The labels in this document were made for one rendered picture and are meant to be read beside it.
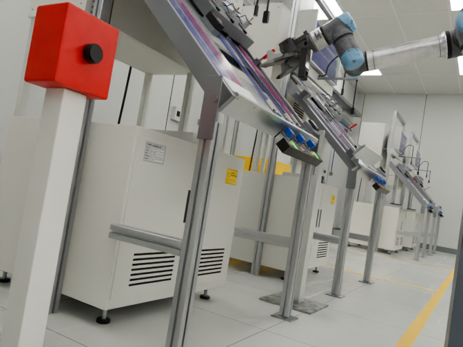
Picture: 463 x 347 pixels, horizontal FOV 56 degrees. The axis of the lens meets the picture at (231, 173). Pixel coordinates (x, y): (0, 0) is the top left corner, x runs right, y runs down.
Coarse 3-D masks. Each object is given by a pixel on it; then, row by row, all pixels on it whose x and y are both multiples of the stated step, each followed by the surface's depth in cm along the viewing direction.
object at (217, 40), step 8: (184, 0) 160; (192, 8) 162; (200, 16) 165; (208, 32) 155; (216, 40) 157; (232, 40) 187; (224, 48) 159; (232, 48) 173; (232, 56) 165; (232, 64) 176; (256, 72) 182
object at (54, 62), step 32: (32, 32) 88; (64, 32) 83; (96, 32) 90; (32, 64) 87; (64, 64) 84; (96, 64) 91; (64, 96) 87; (96, 96) 92; (64, 128) 88; (64, 160) 89; (32, 192) 88; (64, 192) 90; (32, 224) 87; (32, 256) 86; (32, 288) 86; (32, 320) 87
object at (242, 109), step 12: (240, 96) 117; (228, 108) 119; (240, 108) 122; (252, 108) 125; (264, 108) 130; (240, 120) 128; (252, 120) 132; (264, 120) 135; (276, 120) 140; (264, 132) 142; (276, 132) 147; (300, 132) 157; (300, 144) 167
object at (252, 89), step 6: (240, 78) 144; (246, 84) 145; (252, 90) 147; (258, 96) 148; (258, 102) 142; (264, 102) 149; (270, 108) 150; (276, 108) 160; (276, 114) 148; (282, 114) 160; (288, 114) 170; (288, 120) 158
